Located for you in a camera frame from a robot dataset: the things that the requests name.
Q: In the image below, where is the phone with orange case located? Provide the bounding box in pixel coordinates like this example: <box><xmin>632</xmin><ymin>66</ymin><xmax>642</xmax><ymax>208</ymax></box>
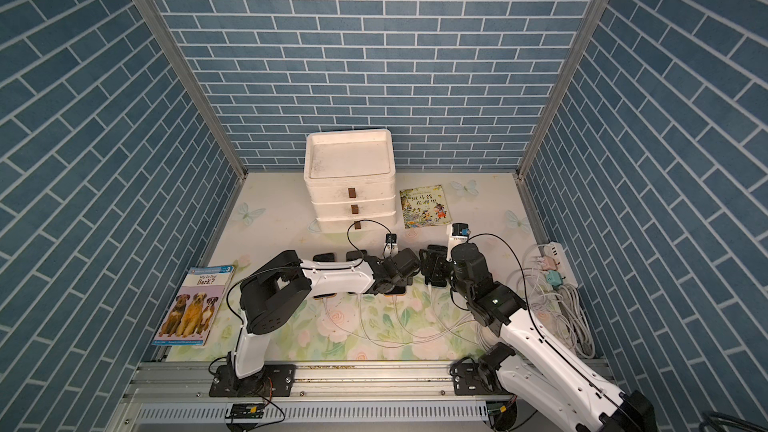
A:
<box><xmin>313</xmin><ymin>252</ymin><xmax>336</xmax><ymax>263</ymax></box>

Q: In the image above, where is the phone with pale green case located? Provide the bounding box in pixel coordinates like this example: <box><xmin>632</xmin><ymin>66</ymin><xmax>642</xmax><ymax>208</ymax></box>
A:
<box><xmin>419</xmin><ymin>245</ymin><xmax>452</xmax><ymax>287</ymax></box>

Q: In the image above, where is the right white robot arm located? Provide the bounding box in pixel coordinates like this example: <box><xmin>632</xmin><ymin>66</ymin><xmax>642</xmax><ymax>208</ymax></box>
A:
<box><xmin>419</xmin><ymin>243</ymin><xmax>658</xmax><ymax>431</ymax></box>

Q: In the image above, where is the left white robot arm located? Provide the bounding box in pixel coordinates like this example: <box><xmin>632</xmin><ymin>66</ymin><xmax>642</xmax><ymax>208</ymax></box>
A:
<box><xmin>228</xmin><ymin>248</ymin><xmax>420</xmax><ymax>379</ymax></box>

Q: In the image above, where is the colourful cartoon picture book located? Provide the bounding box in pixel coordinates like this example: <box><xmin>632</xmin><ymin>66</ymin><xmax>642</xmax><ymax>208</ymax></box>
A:
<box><xmin>400</xmin><ymin>185</ymin><xmax>452</xmax><ymax>229</ymax></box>

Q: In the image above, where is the white power strip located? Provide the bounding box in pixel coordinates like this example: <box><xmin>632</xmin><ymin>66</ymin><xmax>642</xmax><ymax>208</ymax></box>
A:
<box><xmin>538</xmin><ymin>241</ymin><xmax>580</xmax><ymax>287</ymax></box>

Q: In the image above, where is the white three-drawer storage box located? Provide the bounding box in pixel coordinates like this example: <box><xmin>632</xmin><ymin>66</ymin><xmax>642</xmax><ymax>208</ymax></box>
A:
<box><xmin>304</xmin><ymin>129</ymin><xmax>398</xmax><ymax>233</ymax></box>

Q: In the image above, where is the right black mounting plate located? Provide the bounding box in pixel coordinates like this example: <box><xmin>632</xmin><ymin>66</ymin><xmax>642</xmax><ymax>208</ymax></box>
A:
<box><xmin>449</xmin><ymin>362</ymin><xmax>509</xmax><ymax>396</ymax></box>

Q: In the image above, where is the black mounting plate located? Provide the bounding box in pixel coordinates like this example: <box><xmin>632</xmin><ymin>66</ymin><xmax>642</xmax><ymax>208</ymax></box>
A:
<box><xmin>449</xmin><ymin>362</ymin><xmax>509</xmax><ymax>396</ymax></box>
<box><xmin>209</xmin><ymin>364</ymin><xmax>297</xmax><ymax>399</ymax></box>

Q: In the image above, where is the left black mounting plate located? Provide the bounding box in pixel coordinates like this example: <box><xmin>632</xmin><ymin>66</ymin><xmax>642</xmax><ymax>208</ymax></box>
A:
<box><xmin>209</xmin><ymin>364</ymin><xmax>297</xmax><ymax>399</ymax></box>

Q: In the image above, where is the small green circuit board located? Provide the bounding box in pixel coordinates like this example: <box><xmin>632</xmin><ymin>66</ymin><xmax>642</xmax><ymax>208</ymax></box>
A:
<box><xmin>225</xmin><ymin>403</ymin><xmax>265</xmax><ymax>422</ymax></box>

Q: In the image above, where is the dog cover book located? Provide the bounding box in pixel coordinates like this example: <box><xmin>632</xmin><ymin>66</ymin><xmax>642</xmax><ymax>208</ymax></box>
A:
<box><xmin>152</xmin><ymin>265</ymin><xmax>235</xmax><ymax>346</ymax></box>

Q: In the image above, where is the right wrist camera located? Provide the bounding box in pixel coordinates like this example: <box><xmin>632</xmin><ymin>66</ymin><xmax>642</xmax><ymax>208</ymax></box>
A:
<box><xmin>447</xmin><ymin>222</ymin><xmax>471</xmax><ymax>249</ymax></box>

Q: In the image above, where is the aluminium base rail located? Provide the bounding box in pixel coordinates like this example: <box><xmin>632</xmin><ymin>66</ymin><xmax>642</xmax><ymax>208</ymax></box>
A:
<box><xmin>108</xmin><ymin>361</ymin><xmax>560</xmax><ymax>431</ymax></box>

